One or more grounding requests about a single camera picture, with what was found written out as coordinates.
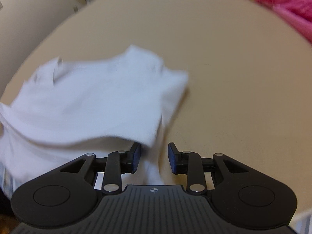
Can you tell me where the white small garment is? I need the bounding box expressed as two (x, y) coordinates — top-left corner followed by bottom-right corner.
(1, 45), (188, 197)

